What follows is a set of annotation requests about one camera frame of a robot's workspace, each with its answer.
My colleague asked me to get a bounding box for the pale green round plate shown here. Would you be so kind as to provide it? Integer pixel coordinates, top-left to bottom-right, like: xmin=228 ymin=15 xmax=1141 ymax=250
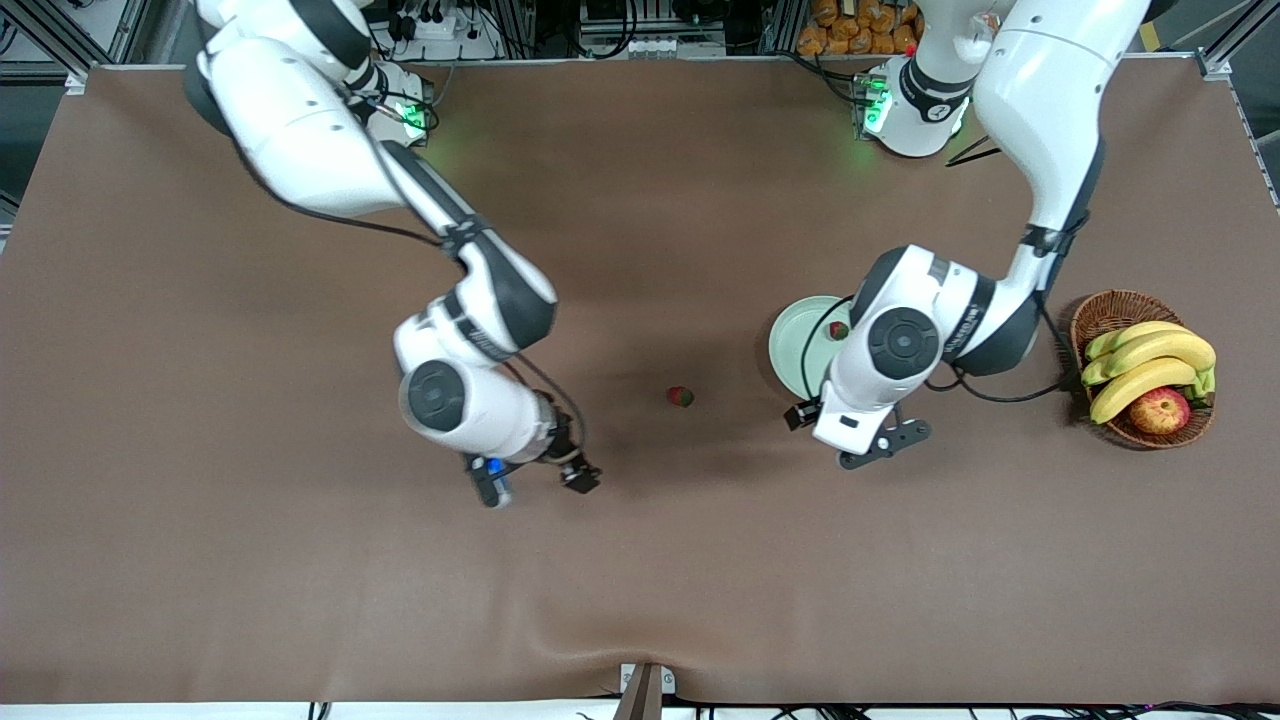
xmin=768 ymin=295 xmax=856 ymax=401

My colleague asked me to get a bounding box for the brown table mat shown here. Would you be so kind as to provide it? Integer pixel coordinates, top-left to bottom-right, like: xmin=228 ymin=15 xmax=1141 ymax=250
xmin=0 ymin=55 xmax=1280 ymax=706

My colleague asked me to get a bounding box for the brown mounting bar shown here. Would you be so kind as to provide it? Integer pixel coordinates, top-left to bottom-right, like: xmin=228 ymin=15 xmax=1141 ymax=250
xmin=612 ymin=664 xmax=664 ymax=720

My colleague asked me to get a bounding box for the brown wicker basket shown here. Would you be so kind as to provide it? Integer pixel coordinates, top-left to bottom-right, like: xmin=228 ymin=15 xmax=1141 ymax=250
xmin=1069 ymin=290 xmax=1217 ymax=451

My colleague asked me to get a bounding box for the red yellow apple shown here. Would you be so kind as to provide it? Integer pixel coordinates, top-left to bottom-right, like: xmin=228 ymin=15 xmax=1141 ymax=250
xmin=1129 ymin=388 xmax=1193 ymax=436

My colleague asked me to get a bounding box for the yellow banana bunch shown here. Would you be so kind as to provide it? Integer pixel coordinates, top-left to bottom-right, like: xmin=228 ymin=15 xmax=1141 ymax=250
xmin=1080 ymin=320 xmax=1218 ymax=425

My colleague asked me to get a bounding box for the orange-brown bread rolls pile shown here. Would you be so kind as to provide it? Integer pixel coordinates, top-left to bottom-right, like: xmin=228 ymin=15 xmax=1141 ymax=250
xmin=797 ymin=0 xmax=926 ymax=57

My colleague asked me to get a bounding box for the white terminal strip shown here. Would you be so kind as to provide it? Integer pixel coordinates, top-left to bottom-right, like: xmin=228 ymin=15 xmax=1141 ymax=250
xmin=622 ymin=35 xmax=728 ymax=59

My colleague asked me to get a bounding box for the white power strip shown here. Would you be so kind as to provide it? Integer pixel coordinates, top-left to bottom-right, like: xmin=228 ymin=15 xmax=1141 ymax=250
xmin=400 ymin=8 xmax=483 ymax=43

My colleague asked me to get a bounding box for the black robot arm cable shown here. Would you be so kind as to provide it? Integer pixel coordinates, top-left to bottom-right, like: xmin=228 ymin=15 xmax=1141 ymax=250
xmin=235 ymin=80 xmax=589 ymax=453
xmin=800 ymin=135 xmax=1079 ymax=405

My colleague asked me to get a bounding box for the grey metal mounting bracket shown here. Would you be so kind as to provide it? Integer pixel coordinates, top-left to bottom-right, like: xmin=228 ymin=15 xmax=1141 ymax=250
xmin=619 ymin=663 xmax=677 ymax=695

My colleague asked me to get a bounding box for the aluminium frame profile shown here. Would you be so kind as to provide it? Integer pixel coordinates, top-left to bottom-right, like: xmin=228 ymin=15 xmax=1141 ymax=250
xmin=1198 ymin=0 xmax=1280 ymax=81
xmin=0 ymin=0 xmax=93 ymax=96

